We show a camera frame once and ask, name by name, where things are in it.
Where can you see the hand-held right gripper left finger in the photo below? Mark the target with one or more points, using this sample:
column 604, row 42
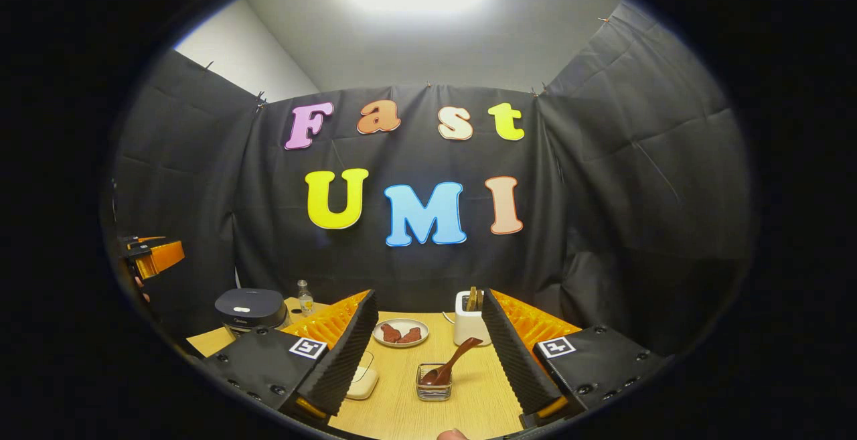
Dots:
column 348, row 349

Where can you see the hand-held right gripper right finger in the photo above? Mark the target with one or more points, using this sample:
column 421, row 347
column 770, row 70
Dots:
column 515, row 359

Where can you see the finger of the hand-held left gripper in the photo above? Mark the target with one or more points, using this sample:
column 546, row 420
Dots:
column 161, row 258
column 140, row 240

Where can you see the shallow rice dish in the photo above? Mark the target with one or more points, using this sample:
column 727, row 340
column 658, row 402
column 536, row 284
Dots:
column 365, row 381

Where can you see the brown wooden spoon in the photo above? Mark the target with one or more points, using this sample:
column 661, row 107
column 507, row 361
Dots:
column 455, row 358

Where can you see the black silver rice cooker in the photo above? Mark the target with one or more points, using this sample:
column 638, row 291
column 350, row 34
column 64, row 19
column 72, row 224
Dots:
column 251, row 306

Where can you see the red meat piece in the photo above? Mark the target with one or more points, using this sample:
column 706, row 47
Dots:
column 390, row 333
column 412, row 336

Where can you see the white toaster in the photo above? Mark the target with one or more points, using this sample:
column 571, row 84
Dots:
column 467, row 326

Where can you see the white round plate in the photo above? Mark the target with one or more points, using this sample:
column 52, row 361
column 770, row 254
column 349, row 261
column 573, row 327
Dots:
column 402, row 323

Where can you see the small clear glass bottle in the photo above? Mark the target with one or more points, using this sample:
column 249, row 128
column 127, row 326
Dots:
column 306, row 301

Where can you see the brown toast slice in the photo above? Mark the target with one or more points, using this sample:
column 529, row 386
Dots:
column 479, row 302
column 471, row 301

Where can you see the black backdrop cloth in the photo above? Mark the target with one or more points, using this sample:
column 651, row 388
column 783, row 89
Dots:
column 636, row 192

